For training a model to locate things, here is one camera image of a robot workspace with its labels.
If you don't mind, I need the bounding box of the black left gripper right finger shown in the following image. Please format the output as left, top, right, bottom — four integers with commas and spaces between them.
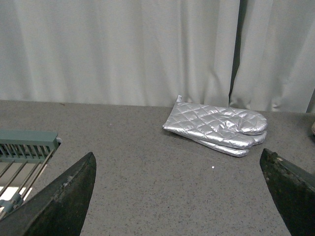
259, 148, 315, 236

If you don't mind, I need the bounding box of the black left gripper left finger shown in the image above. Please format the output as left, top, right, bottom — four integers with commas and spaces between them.
0, 152, 96, 236

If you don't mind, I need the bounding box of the cream toaster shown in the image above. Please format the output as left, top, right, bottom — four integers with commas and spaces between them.
311, 122, 315, 135

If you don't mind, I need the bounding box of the lower silver oven mitt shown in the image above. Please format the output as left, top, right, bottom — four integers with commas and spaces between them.
194, 131, 267, 157

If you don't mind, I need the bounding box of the silver oven mitt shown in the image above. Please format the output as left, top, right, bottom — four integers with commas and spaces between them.
163, 95, 268, 149
194, 131, 267, 157

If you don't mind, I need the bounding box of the upper silver oven mitt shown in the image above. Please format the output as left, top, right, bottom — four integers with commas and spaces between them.
163, 95, 268, 149

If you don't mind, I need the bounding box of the right white curtain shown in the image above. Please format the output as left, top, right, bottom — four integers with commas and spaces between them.
230, 0, 315, 113

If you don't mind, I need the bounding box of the white curtain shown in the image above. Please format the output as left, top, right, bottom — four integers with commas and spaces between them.
0, 0, 240, 106
230, 0, 315, 113

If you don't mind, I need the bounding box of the left white curtain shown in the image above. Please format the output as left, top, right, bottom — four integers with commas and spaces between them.
0, 0, 240, 106

